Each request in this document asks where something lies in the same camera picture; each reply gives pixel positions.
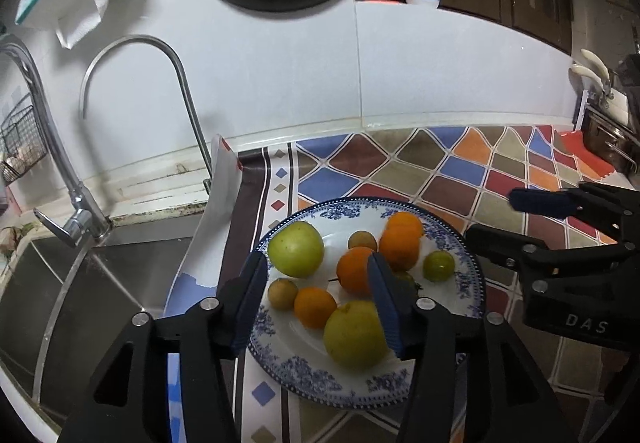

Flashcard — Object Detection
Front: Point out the steel sink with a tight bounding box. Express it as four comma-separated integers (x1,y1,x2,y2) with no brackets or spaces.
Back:
0,223,206,424

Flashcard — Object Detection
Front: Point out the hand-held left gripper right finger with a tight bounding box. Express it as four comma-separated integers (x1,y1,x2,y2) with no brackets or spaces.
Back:
366,253,571,443

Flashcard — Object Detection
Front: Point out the blue and white plate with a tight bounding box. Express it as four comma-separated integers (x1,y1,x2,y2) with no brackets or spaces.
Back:
247,199,485,411

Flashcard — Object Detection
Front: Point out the large green apple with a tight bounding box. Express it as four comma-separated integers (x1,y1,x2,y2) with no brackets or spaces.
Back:
322,300,393,370

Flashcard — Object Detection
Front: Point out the orange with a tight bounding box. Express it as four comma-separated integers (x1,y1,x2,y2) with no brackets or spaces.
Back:
294,287,338,330
386,211,425,239
378,227,421,272
336,247,376,295

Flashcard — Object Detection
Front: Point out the large steel faucet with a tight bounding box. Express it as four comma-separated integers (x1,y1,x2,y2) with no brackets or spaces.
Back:
0,35,112,249

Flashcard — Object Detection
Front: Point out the white plastic sheet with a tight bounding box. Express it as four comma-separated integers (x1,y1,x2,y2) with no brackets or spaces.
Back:
165,134,244,319

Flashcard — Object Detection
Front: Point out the small green fruit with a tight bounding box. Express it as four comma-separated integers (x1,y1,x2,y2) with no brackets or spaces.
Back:
422,250,456,283
392,270,418,296

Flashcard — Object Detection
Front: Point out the cream handled knife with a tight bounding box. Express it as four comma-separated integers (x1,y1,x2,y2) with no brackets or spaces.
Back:
580,49,612,78
571,64,613,96

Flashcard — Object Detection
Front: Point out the wire basket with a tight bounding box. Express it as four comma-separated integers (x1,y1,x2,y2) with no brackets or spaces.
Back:
0,105,48,181

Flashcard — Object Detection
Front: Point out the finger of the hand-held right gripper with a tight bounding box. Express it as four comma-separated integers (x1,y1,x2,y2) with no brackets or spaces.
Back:
509,182,640,244
465,223,640,285

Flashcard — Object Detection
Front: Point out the thin gooseneck faucet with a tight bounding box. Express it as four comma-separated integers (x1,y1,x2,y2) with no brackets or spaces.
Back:
80,35,213,188

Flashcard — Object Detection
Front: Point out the white knife rack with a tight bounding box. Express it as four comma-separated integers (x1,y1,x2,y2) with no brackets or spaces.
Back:
575,88,592,130

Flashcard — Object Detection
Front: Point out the colourful diamond pattern mat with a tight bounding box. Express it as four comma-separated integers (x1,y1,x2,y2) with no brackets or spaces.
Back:
167,125,640,443

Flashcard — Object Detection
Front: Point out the small yellow-brown fruit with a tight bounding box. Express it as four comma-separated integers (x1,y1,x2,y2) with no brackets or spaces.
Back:
267,278,299,311
347,230,378,254

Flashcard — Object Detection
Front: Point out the steel pot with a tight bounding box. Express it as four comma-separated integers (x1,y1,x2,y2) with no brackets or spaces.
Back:
580,105,640,174

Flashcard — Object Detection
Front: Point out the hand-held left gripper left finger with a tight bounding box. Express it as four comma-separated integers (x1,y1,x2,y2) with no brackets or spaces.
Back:
57,252,270,443

